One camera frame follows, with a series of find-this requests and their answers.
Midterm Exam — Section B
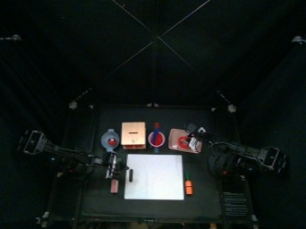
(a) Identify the red dough on plate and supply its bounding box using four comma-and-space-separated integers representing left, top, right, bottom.
177, 136, 193, 150

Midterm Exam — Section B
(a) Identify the pink square plate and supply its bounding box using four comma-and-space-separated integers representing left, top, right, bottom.
167, 128, 203, 155

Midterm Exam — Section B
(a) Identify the black label plate with text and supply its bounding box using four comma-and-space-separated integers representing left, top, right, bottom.
221, 191, 250, 221

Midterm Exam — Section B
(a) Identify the pink red striped block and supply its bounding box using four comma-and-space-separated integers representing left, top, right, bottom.
110, 179, 119, 194

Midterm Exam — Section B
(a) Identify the red cup with white rim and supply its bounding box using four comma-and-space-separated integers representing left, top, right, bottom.
147, 131, 167, 148

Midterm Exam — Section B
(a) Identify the white cutting board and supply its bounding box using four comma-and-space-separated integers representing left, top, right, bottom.
123, 153, 186, 201

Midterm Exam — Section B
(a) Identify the blue utensil with red end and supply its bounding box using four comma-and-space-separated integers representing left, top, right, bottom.
153, 122, 162, 154

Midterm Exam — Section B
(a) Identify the light wooden toy box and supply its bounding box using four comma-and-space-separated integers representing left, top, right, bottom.
119, 121, 147, 150

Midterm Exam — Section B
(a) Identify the orange toy carrot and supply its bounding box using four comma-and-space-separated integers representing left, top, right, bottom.
185, 171, 195, 197

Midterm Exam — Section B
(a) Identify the grey-blue bowl with handles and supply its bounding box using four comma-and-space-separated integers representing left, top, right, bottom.
99, 128, 121, 153

